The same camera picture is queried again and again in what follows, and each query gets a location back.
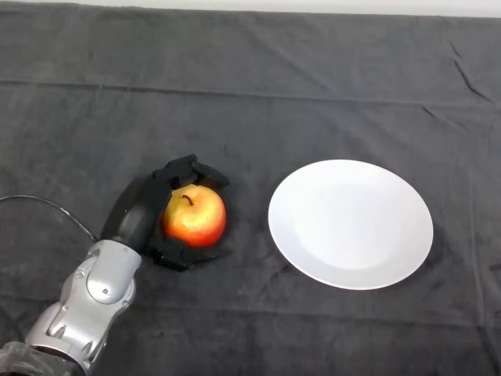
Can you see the white round plate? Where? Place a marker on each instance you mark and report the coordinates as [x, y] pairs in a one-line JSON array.
[[350, 225]]

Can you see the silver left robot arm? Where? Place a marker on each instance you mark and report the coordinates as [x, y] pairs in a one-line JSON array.
[[84, 301]]

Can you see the red yellow apple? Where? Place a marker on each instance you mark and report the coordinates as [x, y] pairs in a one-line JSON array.
[[195, 219]]

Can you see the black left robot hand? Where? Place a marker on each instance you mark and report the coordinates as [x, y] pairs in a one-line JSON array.
[[137, 213]]

